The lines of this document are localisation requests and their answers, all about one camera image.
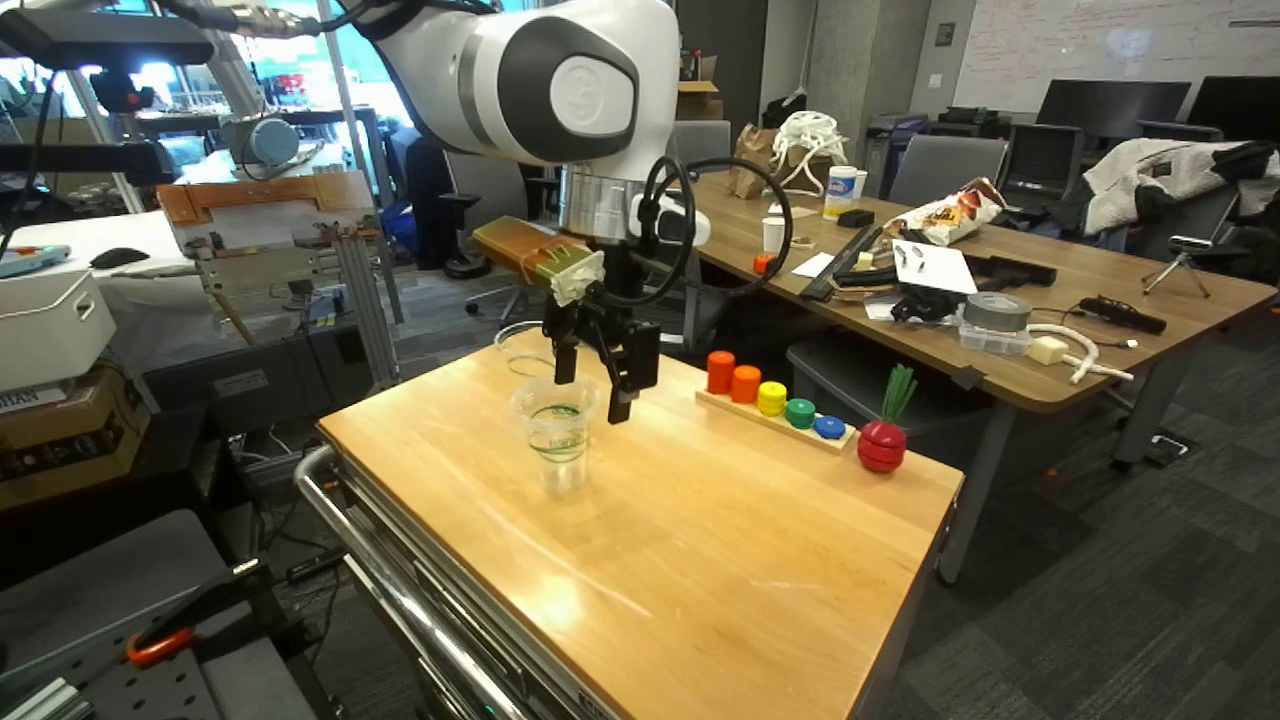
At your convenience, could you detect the long black bar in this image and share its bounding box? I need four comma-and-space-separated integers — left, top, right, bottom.
796, 215, 890, 304

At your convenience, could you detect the long wooden conference table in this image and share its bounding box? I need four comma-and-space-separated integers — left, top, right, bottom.
672, 168, 1280, 593

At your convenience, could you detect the printed white paper sheet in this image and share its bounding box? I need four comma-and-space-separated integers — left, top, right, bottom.
889, 237, 980, 299

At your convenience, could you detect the colourful toy block row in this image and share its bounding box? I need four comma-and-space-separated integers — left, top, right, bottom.
692, 379, 859, 458

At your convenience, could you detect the wooden easel stand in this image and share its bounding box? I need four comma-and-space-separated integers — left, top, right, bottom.
155, 171, 402, 391

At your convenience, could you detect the small black item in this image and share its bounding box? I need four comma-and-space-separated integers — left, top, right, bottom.
889, 287, 969, 327

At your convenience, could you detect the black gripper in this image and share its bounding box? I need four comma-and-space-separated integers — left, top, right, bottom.
541, 237, 667, 430

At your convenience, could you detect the white jacket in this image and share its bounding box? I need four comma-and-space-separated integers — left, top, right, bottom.
1080, 136, 1277, 242

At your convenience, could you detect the black remote control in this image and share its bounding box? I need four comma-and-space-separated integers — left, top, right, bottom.
1070, 294, 1172, 340

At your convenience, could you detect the white paper cup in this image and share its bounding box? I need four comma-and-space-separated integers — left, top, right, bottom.
820, 159, 873, 226

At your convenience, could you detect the small tripod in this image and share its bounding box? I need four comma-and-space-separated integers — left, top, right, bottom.
1140, 184, 1239, 304

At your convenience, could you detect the grey tape roll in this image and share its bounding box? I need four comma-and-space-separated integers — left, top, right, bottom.
955, 287, 1030, 359

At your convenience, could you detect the grey lamp head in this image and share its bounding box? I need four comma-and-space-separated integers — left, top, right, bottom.
216, 111, 305, 175

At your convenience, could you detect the metal cart handle rail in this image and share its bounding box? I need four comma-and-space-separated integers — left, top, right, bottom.
293, 446, 593, 720

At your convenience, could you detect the flat black device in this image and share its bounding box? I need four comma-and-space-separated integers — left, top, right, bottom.
962, 254, 1059, 294

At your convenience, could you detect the printed snack bag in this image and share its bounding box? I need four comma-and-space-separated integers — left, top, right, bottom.
889, 175, 1010, 254

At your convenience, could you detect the white power cable strip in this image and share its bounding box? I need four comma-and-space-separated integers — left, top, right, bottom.
1017, 315, 1137, 389

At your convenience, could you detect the orange toy peg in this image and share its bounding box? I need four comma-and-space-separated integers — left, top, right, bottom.
726, 359, 766, 409

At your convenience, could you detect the small white bottle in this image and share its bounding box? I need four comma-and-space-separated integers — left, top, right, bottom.
758, 202, 791, 262

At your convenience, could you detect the grey perforated panel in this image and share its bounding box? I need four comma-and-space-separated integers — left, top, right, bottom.
0, 506, 318, 720

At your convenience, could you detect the red toy fruit green stem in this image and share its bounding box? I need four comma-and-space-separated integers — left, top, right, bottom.
855, 359, 923, 482

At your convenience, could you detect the brown paper bag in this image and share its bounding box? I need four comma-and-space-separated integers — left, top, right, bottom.
726, 122, 780, 203

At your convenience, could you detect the cardboard box stack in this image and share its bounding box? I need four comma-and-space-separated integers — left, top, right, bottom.
0, 363, 155, 517

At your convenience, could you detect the grey padded chair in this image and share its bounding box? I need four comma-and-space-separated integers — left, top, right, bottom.
885, 132, 1010, 214
674, 116, 736, 175

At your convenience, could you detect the black monitor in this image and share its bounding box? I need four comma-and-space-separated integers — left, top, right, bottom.
1183, 74, 1280, 144
1036, 75, 1194, 144

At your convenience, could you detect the orange clamp handle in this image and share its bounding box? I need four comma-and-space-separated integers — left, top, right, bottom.
125, 620, 203, 674

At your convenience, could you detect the white storage box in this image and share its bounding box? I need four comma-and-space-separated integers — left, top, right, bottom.
0, 266, 119, 398

